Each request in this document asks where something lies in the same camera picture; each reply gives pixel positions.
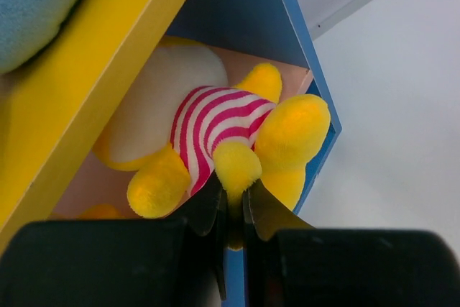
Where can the yellow striped plush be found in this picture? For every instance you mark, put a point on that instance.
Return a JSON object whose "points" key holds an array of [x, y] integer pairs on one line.
{"points": [[182, 121], [101, 211]]}

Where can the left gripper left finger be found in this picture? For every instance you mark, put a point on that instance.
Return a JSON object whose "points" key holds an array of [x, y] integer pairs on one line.
{"points": [[174, 261]]}

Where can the blue yellow toy shelf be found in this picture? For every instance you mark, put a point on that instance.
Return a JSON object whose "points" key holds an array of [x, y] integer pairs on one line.
{"points": [[70, 90]]}

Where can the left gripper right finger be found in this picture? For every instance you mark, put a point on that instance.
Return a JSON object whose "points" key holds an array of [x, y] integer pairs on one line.
{"points": [[290, 263]]}

